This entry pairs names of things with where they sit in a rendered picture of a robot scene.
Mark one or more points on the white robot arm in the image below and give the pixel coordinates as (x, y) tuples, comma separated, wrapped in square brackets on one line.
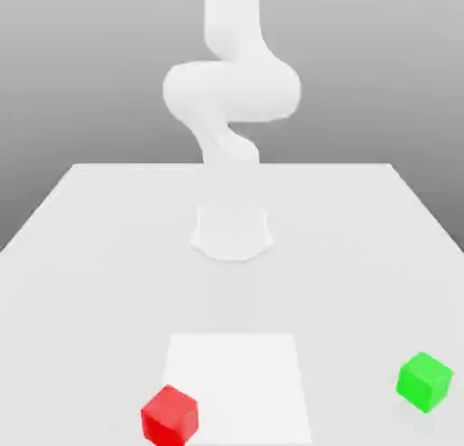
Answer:
[(232, 90)]

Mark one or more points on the small red cube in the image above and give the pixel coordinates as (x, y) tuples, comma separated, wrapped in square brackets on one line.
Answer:
[(169, 415)]

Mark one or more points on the small green cube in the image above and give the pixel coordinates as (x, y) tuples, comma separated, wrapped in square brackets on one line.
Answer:
[(424, 382)]

